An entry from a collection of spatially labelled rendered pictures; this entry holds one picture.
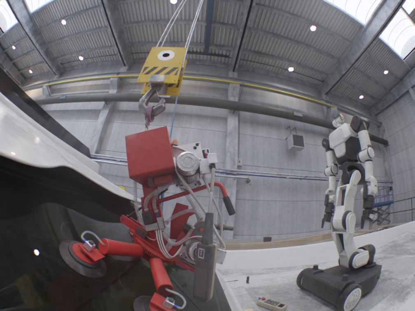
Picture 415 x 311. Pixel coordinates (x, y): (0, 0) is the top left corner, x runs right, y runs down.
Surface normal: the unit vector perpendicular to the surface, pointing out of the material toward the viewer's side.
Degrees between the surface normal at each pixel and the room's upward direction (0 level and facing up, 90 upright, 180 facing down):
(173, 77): 90
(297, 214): 90
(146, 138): 90
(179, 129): 90
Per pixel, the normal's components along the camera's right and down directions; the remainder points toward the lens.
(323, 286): -1.00, -0.09
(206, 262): -0.51, -0.32
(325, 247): -0.19, -0.33
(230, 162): 0.07, -0.32
